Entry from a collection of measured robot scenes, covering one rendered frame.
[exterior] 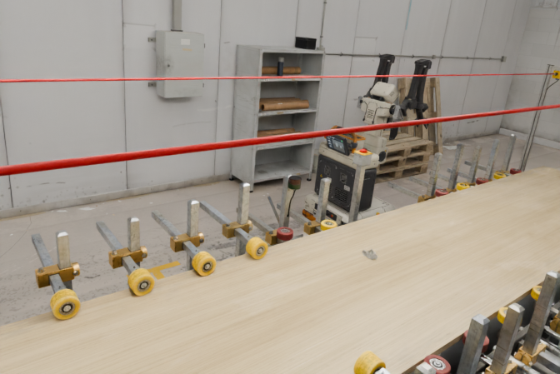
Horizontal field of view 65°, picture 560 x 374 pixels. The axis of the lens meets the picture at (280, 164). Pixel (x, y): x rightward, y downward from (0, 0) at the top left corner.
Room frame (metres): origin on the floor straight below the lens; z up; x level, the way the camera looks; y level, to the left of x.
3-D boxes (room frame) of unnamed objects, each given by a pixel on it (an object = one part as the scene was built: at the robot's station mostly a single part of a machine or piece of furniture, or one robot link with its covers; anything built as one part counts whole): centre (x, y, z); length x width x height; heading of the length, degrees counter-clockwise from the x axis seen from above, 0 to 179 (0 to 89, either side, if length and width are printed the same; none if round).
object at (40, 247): (1.37, 0.80, 0.95); 0.50 x 0.04 x 0.04; 39
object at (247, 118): (4.95, 0.09, 0.78); 0.90 x 0.45 x 1.55; 129
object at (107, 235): (1.53, 0.61, 0.95); 0.50 x 0.04 x 0.04; 39
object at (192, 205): (1.66, 0.34, 0.89); 0.04 x 0.04 x 0.48; 39
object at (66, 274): (1.34, 0.75, 0.95); 0.14 x 0.06 x 0.05; 129
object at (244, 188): (1.82, 0.15, 0.93); 0.04 x 0.04 x 0.48; 39
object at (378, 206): (3.89, -0.70, 0.16); 0.67 x 0.64 x 0.25; 127
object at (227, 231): (1.81, 0.17, 0.95); 0.14 x 0.06 x 0.05; 129
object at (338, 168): (3.83, -0.63, 0.59); 0.55 x 0.34 x 0.83; 37
